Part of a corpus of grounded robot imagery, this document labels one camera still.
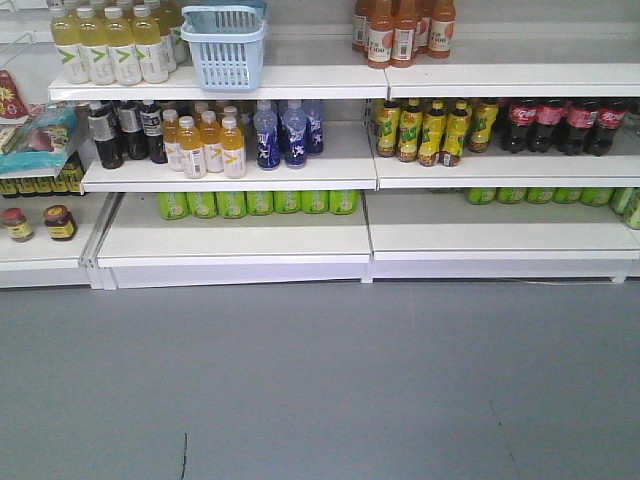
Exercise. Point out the plastic cola bottle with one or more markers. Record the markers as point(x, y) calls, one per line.
point(521, 115)
point(581, 117)
point(549, 114)
point(608, 121)

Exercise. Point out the orange C100 juice bottle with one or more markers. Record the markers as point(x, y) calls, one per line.
point(405, 24)
point(441, 30)
point(380, 36)

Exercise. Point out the dark tea bottle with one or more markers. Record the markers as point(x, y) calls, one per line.
point(151, 119)
point(132, 128)
point(102, 127)

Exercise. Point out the blue sports drink bottle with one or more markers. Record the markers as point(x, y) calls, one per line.
point(265, 124)
point(314, 132)
point(295, 123)

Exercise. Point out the pale yellow drink bottle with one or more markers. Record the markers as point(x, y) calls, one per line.
point(94, 40)
point(121, 47)
point(149, 45)
point(66, 36)

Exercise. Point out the light blue plastic basket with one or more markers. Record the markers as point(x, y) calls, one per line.
point(227, 42)

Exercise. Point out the teal snack bag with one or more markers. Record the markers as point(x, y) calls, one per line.
point(40, 141)

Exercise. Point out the orange vitamin drink bottle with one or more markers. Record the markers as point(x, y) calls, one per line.
point(170, 128)
point(210, 131)
point(191, 148)
point(233, 149)

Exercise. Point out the red lid sauce jar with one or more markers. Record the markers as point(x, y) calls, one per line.
point(60, 223)
point(17, 225)

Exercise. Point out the white metal shelf unit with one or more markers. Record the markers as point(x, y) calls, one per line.
point(409, 224)

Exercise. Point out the yellow lemon tea bottle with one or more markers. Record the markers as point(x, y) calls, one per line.
point(483, 119)
point(433, 129)
point(409, 130)
point(455, 133)
point(388, 123)

